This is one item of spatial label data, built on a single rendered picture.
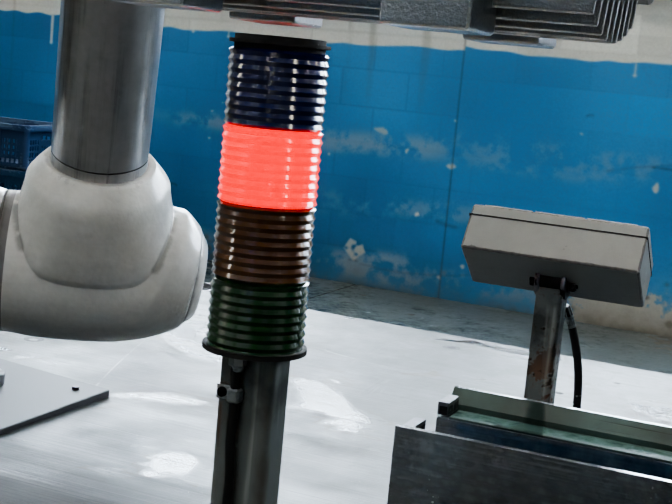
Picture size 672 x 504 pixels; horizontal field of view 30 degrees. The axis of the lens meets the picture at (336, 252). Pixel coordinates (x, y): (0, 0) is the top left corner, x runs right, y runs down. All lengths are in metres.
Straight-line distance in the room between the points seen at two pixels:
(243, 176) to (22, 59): 7.49
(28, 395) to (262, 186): 0.77
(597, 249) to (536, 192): 5.52
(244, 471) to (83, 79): 0.57
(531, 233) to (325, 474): 0.32
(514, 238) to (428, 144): 5.68
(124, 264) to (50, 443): 0.20
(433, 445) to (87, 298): 0.49
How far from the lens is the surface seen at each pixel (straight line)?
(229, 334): 0.74
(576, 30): 0.42
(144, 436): 1.35
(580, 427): 1.09
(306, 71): 0.72
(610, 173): 6.60
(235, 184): 0.73
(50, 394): 1.46
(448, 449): 0.97
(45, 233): 1.30
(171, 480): 1.23
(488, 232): 1.21
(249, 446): 0.77
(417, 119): 6.89
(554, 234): 1.19
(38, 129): 6.27
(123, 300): 1.33
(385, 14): 0.40
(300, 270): 0.74
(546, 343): 1.22
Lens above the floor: 1.20
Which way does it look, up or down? 8 degrees down
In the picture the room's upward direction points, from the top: 5 degrees clockwise
